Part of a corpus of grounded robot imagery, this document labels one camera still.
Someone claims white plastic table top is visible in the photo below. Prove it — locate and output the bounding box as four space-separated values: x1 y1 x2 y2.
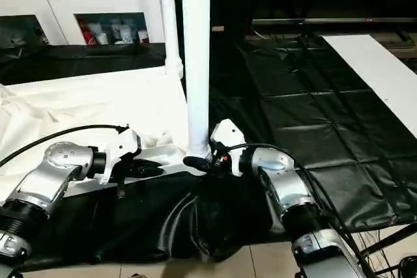
0 62 213 202

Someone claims black plastic mat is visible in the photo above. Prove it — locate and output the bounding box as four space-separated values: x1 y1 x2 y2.
0 31 417 271

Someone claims white board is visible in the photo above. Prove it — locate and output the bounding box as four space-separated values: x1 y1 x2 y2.
322 34 417 126

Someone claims black stand base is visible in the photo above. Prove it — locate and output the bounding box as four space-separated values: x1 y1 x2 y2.
362 223 417 278

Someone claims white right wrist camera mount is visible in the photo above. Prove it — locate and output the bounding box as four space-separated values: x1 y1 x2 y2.
209 118 246 176

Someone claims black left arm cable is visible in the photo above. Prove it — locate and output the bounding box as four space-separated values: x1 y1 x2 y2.
0 124 130 168

